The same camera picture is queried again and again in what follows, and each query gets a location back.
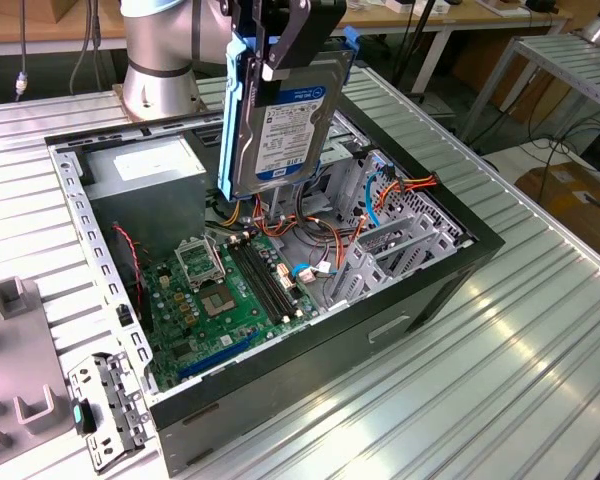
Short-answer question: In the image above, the grey power supply unit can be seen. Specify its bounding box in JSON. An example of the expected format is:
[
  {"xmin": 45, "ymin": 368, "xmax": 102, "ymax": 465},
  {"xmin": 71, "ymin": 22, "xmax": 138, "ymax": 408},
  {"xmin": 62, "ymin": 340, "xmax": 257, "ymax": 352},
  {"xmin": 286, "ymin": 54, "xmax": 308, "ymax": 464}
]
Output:
[{"xmin": 82, "ymin": 134, "xmax": 209, "ymax": 256}]

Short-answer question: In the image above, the grey cable with metal connector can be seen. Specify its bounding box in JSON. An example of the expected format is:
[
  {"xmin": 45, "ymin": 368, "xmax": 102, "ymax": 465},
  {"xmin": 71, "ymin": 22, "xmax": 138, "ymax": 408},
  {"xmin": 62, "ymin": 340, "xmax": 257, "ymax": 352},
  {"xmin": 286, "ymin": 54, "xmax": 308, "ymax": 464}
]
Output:
[{"xmin": 13, "ymin": 0, "xmax": 30, "ymax": 104}]

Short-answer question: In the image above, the blue expansion slot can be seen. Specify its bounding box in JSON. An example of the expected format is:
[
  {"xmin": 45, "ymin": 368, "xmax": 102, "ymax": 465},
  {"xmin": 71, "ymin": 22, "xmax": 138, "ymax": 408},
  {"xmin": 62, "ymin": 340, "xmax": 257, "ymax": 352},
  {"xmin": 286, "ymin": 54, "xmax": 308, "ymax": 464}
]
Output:
[{"xmin": 177, "ymin": 329, "xmax": 261, "ymax": 381}]

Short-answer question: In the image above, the black clip with teal tab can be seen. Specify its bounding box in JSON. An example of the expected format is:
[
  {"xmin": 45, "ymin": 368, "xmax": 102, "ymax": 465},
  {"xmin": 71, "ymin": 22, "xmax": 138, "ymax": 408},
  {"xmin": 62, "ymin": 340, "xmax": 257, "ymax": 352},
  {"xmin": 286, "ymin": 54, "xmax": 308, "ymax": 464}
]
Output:
[{"xmin": 71, "ymin": 397, "xmax": 99, "ymax": 436}]

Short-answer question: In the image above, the red twisted fan wire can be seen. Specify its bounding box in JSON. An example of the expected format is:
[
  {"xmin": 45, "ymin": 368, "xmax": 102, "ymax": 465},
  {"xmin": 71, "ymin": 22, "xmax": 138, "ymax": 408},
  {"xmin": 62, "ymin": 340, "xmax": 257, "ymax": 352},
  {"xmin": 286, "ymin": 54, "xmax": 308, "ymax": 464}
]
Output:
[{"xmin": 112, "ymin": 224, "xmax": 145, "ymax": 314}]

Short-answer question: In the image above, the grey metal disk bay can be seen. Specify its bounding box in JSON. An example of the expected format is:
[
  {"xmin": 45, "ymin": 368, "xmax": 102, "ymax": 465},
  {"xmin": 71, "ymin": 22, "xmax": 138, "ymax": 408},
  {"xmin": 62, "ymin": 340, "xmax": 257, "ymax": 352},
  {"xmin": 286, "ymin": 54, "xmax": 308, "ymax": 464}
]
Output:
[{"xmin": 324, "ymin": 149, "xmax": 476, "ymax": 309}]

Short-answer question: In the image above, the wooden desk with white legs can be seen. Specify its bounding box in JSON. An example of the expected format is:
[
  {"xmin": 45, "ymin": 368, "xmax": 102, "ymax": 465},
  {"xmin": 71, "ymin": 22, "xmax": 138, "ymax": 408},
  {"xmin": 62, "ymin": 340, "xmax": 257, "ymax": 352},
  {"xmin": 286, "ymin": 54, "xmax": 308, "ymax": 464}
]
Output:
[{"xmin": 0, "ymin": 0, "xmax": 574, "ymax": 96}]

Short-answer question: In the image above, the yellow orange wire bundle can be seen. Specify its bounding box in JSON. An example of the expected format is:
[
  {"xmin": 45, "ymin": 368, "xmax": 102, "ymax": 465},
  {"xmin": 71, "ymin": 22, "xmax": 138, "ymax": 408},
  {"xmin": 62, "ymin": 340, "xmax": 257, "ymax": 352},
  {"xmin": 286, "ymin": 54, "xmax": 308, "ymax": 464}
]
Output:
[{"xmin": 222, "ymin": 198, "xmax": 249, "ymax": 226}]

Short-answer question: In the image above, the large brown cardboard box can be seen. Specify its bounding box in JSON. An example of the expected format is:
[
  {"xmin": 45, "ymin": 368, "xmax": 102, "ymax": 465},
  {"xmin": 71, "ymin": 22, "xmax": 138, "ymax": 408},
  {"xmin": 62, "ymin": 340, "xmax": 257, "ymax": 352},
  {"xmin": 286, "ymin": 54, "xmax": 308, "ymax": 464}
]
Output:
[{"xmin": 514, "ymin": 162, "xmax": 600, "ymax": 256}]

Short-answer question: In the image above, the hard disk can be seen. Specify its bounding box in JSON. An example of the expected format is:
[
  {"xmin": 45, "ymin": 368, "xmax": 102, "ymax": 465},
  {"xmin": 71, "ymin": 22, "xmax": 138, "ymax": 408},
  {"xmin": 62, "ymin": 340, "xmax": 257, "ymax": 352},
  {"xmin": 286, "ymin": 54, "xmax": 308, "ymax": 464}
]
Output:
[{"xmin": 217, "ymin": 24, "xmax": 357, "ymax": 202}]

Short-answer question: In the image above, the white plug with wires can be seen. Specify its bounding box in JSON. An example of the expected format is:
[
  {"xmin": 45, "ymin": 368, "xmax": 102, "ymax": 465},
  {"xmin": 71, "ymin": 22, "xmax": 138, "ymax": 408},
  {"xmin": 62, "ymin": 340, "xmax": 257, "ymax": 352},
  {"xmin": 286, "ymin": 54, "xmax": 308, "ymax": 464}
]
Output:
[{"xmin": 290, "ymin": 262, "xmax": 334, "ymax": 286}]

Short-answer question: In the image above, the metal socket cover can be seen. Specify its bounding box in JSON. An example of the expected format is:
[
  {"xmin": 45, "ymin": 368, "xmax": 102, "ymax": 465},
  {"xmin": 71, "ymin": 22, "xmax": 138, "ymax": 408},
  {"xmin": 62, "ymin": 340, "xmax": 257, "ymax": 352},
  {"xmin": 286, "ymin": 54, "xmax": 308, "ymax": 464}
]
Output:
[{"xmin": 173, "ymin": 234, "xmax": 227, "ymax": 292}]

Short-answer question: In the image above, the green motherboard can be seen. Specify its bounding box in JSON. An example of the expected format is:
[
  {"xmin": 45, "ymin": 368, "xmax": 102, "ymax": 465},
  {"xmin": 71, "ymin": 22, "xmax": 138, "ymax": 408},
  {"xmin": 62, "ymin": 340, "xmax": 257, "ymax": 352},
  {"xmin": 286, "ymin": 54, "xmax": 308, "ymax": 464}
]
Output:
[{"xmin": 142, "ymin": 232, "xmax": 321, "ymax": 394}]

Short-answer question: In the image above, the CPU socket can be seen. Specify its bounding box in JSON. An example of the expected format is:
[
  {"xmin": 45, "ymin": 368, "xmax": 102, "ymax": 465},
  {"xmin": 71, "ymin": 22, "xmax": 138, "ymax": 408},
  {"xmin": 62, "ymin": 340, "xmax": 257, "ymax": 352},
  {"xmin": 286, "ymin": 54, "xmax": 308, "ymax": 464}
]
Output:
[{"xmin": 197, "ymin": 283, "xmax": 239, "ymax": 319}]

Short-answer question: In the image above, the black stand pole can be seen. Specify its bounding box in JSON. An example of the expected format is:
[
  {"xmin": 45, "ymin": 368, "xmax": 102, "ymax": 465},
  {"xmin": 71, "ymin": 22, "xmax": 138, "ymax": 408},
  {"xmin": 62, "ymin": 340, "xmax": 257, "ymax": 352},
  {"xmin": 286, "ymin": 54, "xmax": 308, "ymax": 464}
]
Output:
[{"xmin": 393, "ymin": 0, "xmax": 439, "ymax": 99}]

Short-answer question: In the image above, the black open PC case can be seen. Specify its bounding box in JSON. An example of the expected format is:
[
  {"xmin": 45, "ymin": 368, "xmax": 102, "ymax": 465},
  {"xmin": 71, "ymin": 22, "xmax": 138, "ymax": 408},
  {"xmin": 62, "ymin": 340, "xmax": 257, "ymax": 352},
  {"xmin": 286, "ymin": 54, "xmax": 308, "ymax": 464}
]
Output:
[{"xmin": 43, "ymin": 91, "xmax": 506, "ymax": 479}]

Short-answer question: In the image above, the grey optical drive cage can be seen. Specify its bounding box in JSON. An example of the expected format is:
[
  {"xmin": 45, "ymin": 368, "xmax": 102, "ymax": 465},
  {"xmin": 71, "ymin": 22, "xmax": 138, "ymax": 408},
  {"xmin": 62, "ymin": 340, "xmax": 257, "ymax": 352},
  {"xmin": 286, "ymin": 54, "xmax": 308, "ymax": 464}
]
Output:
[{"xmin": 252, "ymin": 112, "xmax": 371, "ymax": 221}]

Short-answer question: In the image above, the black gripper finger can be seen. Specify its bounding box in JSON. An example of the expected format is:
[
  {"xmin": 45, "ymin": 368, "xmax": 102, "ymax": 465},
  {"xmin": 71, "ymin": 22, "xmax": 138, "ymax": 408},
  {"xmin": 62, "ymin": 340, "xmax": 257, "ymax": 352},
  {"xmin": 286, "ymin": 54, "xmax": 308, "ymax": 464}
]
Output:
[{"xmin": 261, "ymin": 0, "xmax": 312, "ymax": 81}]

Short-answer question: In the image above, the black wire bundle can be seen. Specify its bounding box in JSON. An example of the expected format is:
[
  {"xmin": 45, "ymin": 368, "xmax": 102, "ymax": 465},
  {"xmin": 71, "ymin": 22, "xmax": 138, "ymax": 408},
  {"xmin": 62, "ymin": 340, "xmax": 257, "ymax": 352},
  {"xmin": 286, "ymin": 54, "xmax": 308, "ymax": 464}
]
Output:
[{"xmin": 297, "ymin": 182, "xmax": 344, "ymax": 241}]

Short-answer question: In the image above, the black RAM slot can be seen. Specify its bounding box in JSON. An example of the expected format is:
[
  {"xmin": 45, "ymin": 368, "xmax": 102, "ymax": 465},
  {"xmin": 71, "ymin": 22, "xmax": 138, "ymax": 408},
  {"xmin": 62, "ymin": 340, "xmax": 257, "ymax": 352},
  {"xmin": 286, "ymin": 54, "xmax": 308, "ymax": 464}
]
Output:
[
  {"xmin": 229, "ymin": 238, "xmax": 291, "ymax": 324},
  {"xmin": 240, "ymin": 233, "xmax": 304, "ymax": 319}
]

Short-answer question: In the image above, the white power strip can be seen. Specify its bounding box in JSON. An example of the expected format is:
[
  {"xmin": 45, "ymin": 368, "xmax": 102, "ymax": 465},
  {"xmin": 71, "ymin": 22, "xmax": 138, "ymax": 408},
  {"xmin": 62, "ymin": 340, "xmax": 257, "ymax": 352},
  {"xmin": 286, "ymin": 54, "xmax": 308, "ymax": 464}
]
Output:
[{"xmin": 384, "ymin": 0, "xmax": 451, "ymax": 15}]

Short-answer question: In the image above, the blue wire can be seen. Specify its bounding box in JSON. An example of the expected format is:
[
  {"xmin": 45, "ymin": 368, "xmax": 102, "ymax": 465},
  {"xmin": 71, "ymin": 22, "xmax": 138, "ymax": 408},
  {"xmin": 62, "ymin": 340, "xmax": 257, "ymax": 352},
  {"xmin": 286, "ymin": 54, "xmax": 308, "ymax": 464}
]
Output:
[{"xmin": 364, "ymin": 154, "xmax": 391, "ymax": 229}]

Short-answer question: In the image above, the metal card retention bracket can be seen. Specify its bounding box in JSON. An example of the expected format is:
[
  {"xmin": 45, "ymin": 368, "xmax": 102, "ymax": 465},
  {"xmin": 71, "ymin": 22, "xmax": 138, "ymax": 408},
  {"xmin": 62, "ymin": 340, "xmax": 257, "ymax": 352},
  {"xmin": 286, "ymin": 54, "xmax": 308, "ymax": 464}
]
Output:
[{"xmin": 67, "ymin": 349, "xmax": 151, "ymax": 476}]

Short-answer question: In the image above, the grey parts rack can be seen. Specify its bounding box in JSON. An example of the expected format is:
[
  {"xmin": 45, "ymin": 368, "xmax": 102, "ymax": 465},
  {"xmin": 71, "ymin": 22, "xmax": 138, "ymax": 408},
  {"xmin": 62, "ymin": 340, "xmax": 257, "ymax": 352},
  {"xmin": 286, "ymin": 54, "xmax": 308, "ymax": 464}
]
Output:
[{"xmin": 0, "ymin": 277, "xmax": 79, "ymax": 476}]

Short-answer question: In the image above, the brown cardboard box on desk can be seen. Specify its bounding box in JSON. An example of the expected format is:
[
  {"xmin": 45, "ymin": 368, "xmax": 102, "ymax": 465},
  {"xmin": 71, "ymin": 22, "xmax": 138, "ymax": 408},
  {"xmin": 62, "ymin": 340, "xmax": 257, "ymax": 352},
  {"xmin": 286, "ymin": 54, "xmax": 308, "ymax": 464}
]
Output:
[{"xmin": 47, "ymin": 0, "xmax": 79, "ymax": 24}]

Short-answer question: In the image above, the metal slat side table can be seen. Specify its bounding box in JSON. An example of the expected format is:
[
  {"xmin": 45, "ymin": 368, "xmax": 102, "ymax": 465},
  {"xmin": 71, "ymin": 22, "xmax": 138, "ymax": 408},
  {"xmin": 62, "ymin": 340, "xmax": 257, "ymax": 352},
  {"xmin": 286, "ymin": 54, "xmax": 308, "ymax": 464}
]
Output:
[{"xmin": 459, "ymin": 32, "xmax": 600, "ymax": 146}]

